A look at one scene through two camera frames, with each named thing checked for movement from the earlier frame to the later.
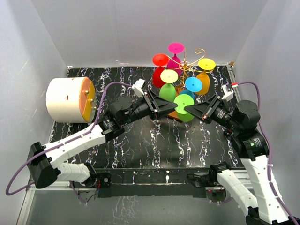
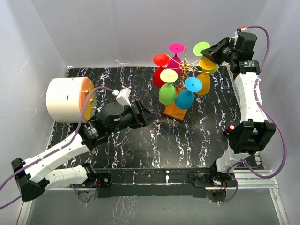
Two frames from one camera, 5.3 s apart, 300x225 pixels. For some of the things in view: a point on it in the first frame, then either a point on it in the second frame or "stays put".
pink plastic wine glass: x=174 y=62 stays put
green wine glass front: x=168 y=91 stays put
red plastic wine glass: x=159 y=60 stays put
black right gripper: x=202 y=109 -> x=212 y=53
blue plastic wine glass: x=192 y=85 stays put
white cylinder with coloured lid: x=71 y=100 stays put
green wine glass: x=183 y=101 -> x=197 y=48
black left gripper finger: x=159 y=104 -> x=146 y=113
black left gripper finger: x=166 y=107 -> x=147 y=120
